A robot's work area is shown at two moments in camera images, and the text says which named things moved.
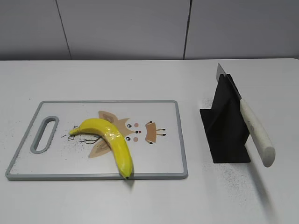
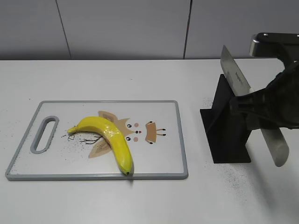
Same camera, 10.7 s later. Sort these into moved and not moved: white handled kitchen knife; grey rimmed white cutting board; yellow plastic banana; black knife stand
Moved: white handled kitchen knife
Not moved: yellow plastic banana; grey rimmed white cutting board; black knife stand
